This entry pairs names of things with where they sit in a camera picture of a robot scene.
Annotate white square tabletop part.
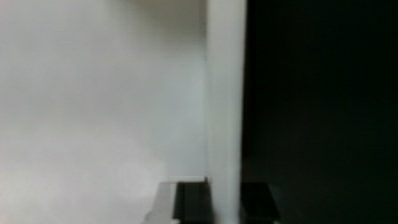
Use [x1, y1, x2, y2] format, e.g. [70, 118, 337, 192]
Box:
[0, 0, 246, 224]

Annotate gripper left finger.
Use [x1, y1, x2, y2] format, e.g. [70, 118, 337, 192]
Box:
[154, 182, 212, 224]

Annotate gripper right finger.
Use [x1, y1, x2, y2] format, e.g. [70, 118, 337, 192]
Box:
[239, 183, 280, 224]

